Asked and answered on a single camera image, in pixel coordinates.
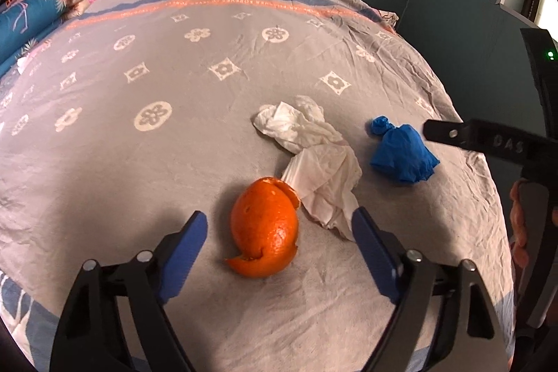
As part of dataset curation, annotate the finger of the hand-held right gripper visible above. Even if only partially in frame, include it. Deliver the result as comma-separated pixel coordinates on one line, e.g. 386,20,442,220
424,117,538,169

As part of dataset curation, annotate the large white tissue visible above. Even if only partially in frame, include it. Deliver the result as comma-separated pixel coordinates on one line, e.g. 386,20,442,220
282,144,364,242

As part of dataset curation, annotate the folded beige quilt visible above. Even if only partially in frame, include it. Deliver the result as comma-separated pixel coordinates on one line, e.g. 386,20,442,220
65,0,106,18

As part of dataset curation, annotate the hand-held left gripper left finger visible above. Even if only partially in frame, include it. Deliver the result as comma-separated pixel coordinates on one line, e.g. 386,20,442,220
48,210,209,372

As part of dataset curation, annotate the small white tissue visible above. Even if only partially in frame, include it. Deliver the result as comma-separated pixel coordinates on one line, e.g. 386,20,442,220
252,95,348,155

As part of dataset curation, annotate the round orange peel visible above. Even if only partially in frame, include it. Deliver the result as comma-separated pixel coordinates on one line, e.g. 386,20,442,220
225,176,303,279

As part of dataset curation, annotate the person's right hand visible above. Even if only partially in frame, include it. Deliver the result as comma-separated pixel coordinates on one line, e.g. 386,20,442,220
509,179,530,270

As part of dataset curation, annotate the printed bed sheet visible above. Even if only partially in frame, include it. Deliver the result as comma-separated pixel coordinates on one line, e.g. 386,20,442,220
0,0,518,372

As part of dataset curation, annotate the folded blue floral quilt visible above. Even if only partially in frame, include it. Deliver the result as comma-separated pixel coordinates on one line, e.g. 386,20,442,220
0,0,71,77

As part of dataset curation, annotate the pink floral cloth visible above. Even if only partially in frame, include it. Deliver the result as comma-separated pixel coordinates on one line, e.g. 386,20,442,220
374,8,400,35

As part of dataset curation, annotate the blue glove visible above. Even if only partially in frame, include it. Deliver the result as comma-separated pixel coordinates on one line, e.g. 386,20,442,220
369,115,441,185

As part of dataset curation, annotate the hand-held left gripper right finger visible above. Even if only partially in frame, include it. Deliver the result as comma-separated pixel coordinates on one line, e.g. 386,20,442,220
351,205,518,372

